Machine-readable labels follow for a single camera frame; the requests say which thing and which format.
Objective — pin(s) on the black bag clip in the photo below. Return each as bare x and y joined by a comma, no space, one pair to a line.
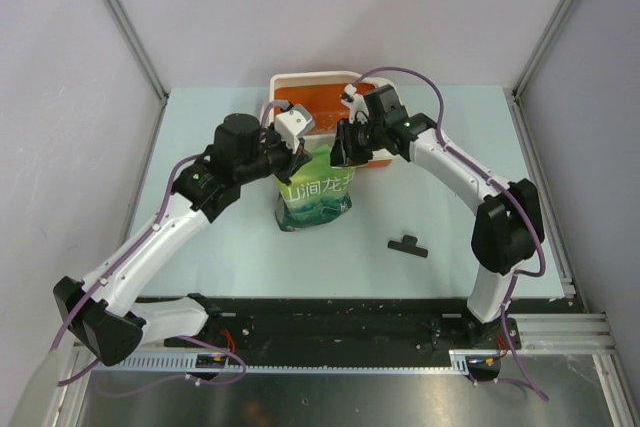
408,245

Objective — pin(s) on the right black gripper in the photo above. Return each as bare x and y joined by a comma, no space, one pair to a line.
344,152

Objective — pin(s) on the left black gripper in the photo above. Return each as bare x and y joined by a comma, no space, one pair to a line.
293,161

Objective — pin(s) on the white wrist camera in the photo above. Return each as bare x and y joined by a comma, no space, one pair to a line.
293,124
356,105

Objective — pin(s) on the white slotted cable duct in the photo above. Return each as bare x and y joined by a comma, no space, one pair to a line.
448,362

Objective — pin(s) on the left aluminium frame post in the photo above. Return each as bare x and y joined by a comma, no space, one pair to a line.
133,42

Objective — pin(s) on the orange and cream litter box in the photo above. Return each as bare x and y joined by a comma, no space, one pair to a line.
318,92

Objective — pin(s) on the aluminium side rail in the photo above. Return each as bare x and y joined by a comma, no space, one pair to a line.
571,329

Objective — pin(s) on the right aluminium frame post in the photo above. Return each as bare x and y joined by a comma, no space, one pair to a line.
550,35

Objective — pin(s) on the beige cat litter granules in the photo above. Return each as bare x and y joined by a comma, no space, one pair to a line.
325,123

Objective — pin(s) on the aluminium frame post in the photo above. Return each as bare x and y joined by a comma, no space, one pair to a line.
133,42
550,35

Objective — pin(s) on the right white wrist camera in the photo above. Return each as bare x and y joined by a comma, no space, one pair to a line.
356,105

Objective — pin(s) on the green litter bag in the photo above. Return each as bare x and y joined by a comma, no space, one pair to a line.
318,194

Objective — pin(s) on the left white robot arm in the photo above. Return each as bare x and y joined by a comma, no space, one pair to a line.
102,311

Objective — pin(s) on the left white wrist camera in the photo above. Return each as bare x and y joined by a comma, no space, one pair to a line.
293,124

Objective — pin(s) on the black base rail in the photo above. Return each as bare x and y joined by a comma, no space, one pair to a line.
342,330

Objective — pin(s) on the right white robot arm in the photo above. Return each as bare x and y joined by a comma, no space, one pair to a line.
508,228

